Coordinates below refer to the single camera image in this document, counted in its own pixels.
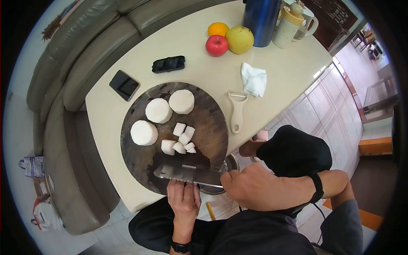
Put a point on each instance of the red apple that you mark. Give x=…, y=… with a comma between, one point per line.
x=217, y=45

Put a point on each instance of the person's left fingers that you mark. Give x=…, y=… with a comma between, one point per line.
x=183, y=188

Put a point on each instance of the black oblong device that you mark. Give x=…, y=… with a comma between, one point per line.
x=168, y=64

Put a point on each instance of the orange step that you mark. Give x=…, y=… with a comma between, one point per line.
x=375, y=146

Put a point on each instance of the steel cleaver knife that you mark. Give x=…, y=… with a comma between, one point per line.
x=185, y=175

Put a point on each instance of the person's body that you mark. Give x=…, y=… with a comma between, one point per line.
x=261, y=236

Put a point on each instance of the cream vegetable peeler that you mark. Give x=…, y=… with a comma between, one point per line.
x=237, y=111

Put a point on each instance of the blue metal thermos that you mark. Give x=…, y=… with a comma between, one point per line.
x=261, y=22

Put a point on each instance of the white and red plastic bag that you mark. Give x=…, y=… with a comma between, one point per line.
x=46, y=216

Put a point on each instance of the round metal bin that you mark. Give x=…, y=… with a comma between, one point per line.
x=231, y=164

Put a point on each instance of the black smartphone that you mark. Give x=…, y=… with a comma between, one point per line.
x=124, y=85

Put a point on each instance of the yellow-green pear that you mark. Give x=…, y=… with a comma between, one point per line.
x=240, y=39

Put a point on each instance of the dark wooden cabinet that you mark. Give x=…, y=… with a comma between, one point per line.
x=331, y=19

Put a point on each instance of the person's right hand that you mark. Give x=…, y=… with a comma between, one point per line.
x=264, y=191

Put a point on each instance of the cream bottle with yellow lid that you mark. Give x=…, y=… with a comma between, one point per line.
x=288, y=27

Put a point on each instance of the person's right fingers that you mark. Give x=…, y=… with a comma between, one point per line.
x=230, y=181

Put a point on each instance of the printed white shopping bag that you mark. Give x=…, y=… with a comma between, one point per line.
x=33, y=166

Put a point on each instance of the black wrist band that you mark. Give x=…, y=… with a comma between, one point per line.
x=317, y=188
x=181, y=247

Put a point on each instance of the large white radish chunk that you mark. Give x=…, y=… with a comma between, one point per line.
x=181, y=101
x=158, y=110
x=144, y=133

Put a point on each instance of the person's left hand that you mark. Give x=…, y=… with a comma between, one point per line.
x=184, y=207

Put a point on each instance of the brown cardboard box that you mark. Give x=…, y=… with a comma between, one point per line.
x=41, y=188

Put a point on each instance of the grey leather sofa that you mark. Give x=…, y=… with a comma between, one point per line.
x=79, y=63

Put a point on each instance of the crumpled white tissue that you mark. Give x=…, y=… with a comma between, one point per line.
x=254, y=79

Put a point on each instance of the orange fruit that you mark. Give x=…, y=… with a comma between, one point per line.
x=218, y=29

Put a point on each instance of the pile of small radish cubes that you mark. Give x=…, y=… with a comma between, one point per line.
x=179, y=140

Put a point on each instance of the round dark wooden cutting board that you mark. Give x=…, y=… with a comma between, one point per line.
x=207, y=127

